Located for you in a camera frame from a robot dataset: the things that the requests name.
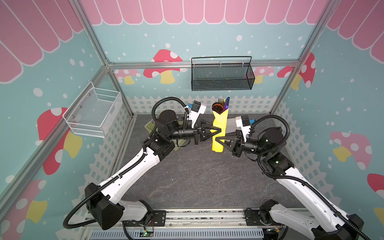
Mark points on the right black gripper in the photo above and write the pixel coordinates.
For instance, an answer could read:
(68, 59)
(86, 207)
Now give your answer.
(237, 146)

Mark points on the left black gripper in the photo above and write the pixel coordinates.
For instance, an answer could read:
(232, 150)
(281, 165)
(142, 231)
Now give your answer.
(199, 133)

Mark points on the dark purple spoon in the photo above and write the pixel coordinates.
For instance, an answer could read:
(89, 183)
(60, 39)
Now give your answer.
(217, 107)

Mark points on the white plastic bin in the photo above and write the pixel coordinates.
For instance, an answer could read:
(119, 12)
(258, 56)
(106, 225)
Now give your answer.
(231, 126)

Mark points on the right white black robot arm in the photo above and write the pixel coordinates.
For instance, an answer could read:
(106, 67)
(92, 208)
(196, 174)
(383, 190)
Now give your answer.
(327, 221)

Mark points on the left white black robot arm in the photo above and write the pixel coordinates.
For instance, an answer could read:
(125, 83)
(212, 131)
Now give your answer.
(106, 204)

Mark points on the green plastic basket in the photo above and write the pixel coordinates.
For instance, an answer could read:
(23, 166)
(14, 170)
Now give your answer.
(149, 126)

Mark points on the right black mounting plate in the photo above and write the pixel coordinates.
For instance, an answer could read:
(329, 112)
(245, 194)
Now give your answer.
(257, 217)

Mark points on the black mounting plate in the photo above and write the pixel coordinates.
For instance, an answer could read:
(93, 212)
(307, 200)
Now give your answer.
(257, 217)
(151, 219)

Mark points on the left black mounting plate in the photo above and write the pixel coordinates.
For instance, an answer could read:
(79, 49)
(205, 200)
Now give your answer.
(151, 219)

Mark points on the green circuit board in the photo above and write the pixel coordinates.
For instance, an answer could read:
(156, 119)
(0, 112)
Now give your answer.
(146, 233)

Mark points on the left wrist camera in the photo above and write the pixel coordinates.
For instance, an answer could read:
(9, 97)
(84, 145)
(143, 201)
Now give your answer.
(196, 109)

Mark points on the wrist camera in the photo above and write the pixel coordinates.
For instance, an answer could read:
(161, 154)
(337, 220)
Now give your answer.
(244, 123)
(196, 109)

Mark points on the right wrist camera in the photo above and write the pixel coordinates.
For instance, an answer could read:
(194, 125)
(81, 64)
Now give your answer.
(244, 123)

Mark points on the black wire mesh basket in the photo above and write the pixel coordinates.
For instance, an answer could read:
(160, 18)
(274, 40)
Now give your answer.
(228, 73)

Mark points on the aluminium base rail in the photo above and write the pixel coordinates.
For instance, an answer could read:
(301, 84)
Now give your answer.
(195, 224)

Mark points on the white wire mesh basket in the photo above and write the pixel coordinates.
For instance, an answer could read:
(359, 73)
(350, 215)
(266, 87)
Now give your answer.
(93, 112)

